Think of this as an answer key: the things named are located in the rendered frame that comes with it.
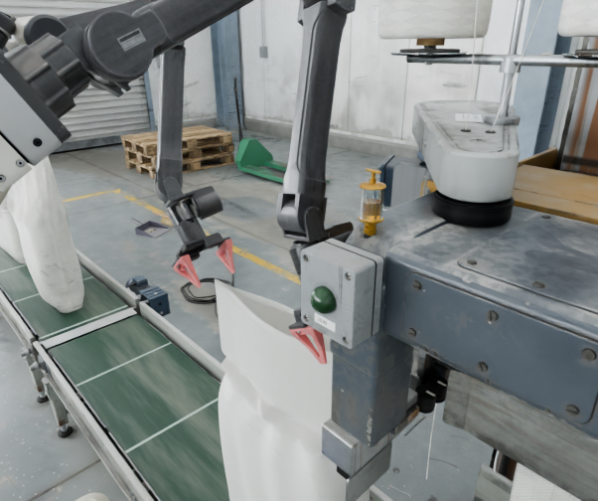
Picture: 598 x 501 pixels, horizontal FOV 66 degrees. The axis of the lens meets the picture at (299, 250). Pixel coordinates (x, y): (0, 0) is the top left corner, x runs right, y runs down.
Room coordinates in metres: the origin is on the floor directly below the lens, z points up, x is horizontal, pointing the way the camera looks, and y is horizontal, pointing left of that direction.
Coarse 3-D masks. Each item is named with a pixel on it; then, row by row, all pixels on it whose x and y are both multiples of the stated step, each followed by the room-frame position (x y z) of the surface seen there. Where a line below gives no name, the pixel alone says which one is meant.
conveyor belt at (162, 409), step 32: (128, 320) 1.80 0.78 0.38; (64, 352) 1.57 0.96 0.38; (96, 352) 1.56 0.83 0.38; (128, 352) 1.56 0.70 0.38; (160, 352) 1.56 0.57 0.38; (96, 384) 1.37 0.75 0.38; (128, 384) 1.37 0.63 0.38; (160, 384) 1.37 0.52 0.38; (192, 384) 1.36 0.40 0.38; (128, 416) 1.21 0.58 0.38; (160, 416) 1.20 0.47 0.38; (192, 416) 1.20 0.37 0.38; (128, 448) 1.07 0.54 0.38; (160, 448) 1.07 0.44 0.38; (192, 448) 1.06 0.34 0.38; (160, 480) 0.95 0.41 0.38; (192, 480) 0.95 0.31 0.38; (224, 480) 0.95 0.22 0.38
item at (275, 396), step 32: (224, 288) 0.94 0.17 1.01; (224, 320) 0.95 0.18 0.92; (256, 320) 0.81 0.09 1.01; (288, 320) 0.84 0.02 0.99; (224, 352) 0.96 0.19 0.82; (256, 352) 0.81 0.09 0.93; (288, 352) 0.74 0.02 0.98; (224, 384) 0.87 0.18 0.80; (256, 384) 0.82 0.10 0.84; (288, 384) 0.74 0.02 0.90; (320, 384) 0.69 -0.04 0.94; (224, 416) 0.84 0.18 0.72; (256, 416) 0.76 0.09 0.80; (288, 416) 0.74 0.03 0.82; (320, 416) 0.69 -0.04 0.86; (224, 448) 0.84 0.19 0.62; (256, 448) 0.75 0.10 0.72; (288, 448) 0.68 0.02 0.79; (320, 448) 0.66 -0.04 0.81; (256, 480) 0.74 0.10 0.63; (288, 480) 0.67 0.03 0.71; (320, 480) 0.63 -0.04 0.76
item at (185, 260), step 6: (186, 252) 1.00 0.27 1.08; (192, 252) 1.00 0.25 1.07; (198, 252) 1.02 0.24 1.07; (180, 258) 0.94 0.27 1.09; (186, 258) 0.94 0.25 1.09; (192, 258) 1.00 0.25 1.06; (174, 264) 0.97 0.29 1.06; (180, 264) 0.97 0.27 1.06; (186, 264) 0.94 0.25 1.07; (192, 264) 0.95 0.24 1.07; (180, 270) 0.96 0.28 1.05; (186, 270) 0.97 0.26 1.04; (192, 270) 0.94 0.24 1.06; (186, 276) 0.96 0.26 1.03; (192, 276) 0.96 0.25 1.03; (192, 282) 0.95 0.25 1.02; (198, 282) 0.93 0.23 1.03
